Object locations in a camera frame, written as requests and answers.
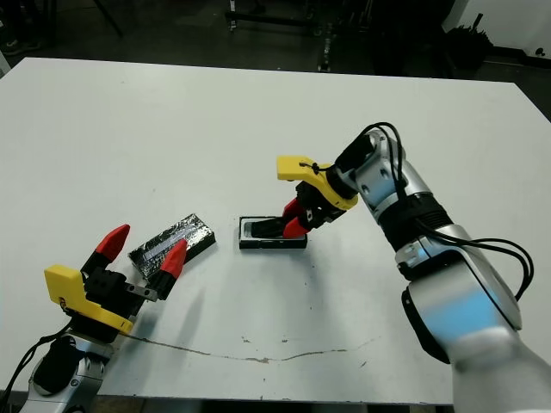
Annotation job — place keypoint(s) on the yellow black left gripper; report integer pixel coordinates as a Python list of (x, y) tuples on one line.
[(103, 292)]

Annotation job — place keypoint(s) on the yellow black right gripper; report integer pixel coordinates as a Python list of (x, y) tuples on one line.
[(320, 180)]

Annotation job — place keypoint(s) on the black phone-like camera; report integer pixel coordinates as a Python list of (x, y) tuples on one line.
[(264, 228)]

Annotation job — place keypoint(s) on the shiny black box lid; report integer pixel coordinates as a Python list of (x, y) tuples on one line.
[(193, 232)]

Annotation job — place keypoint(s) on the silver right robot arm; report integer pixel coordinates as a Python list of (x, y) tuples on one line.
[(452, 279)]

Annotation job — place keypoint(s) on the black box with white insert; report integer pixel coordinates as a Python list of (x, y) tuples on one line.
[(267, 245)]

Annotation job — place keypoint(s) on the white desk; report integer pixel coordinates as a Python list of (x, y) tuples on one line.
[(3, 64)]

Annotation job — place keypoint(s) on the black slanted stand leg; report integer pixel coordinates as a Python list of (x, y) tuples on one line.
[(107, 17)]

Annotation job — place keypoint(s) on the seated person with grey shoes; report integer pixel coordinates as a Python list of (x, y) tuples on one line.
[(21, 45)]

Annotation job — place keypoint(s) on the black bushy plant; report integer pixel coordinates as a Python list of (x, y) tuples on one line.
[(467, 43)]

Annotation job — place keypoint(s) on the metal post on casters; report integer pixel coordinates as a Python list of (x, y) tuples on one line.
[(325, 49)]

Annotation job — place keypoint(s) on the black wheeled cart frame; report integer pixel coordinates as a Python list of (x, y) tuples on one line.
[(267, 19)]

